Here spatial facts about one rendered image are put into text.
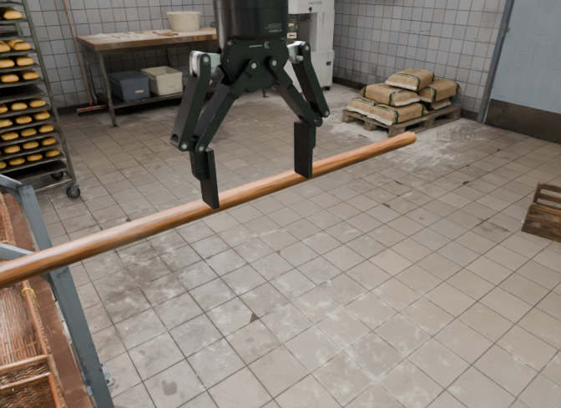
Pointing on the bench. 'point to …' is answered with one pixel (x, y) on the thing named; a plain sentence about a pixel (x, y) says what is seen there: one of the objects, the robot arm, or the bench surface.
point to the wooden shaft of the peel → (182, 214)
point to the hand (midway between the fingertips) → (260, 180)
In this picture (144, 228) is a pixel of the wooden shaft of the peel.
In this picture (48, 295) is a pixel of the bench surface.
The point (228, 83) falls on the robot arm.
